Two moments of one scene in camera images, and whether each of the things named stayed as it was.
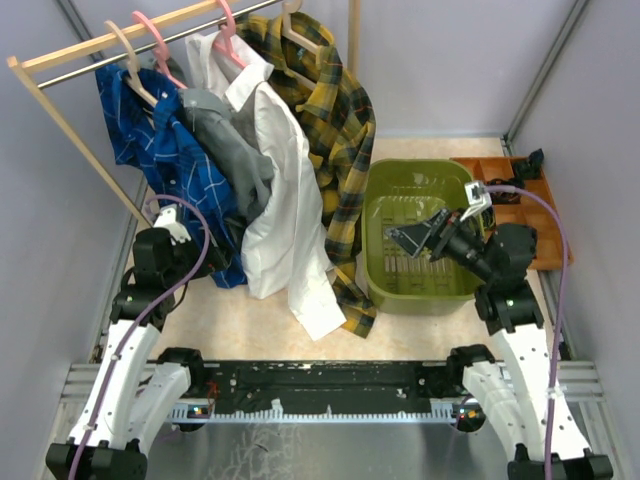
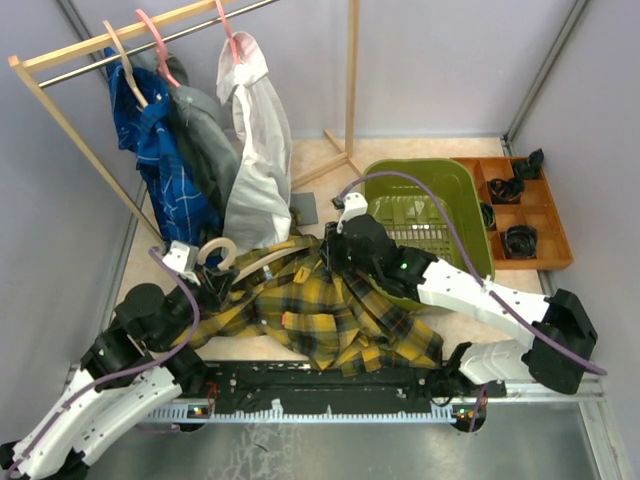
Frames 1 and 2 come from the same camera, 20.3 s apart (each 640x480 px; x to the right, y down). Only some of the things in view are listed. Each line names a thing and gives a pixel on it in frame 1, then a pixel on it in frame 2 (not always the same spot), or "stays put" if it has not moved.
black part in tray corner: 529,168 stays put
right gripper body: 456,241 -> 341,254
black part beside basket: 489,217 stays put
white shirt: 284,251 -> 257,210
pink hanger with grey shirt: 163,51 stays put
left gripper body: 189,257 -> 209,295
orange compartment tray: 501,172 stays put
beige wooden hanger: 294,6 -> 233,253
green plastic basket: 396,193 stays put
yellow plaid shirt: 341,129 -> 296,299
